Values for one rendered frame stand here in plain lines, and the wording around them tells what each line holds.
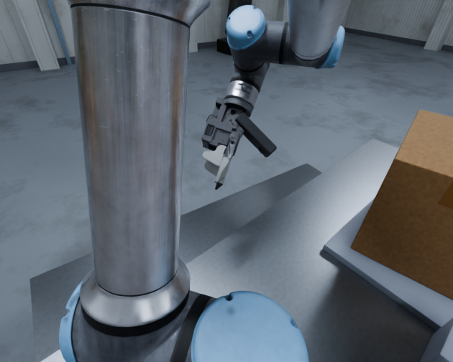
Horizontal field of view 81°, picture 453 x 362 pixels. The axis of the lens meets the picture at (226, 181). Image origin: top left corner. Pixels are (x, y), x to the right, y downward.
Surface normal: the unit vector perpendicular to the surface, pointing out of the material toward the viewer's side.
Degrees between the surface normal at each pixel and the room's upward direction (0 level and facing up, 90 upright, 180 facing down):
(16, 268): 0
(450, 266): 90
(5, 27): 90
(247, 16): 41
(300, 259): 0
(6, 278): 0
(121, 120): 74
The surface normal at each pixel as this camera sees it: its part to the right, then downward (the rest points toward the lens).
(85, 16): -0.46, 0.28
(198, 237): 0.02, -0.79
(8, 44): 0.54, 0.53
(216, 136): 0.04, -0.13
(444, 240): -0.62, 0.48
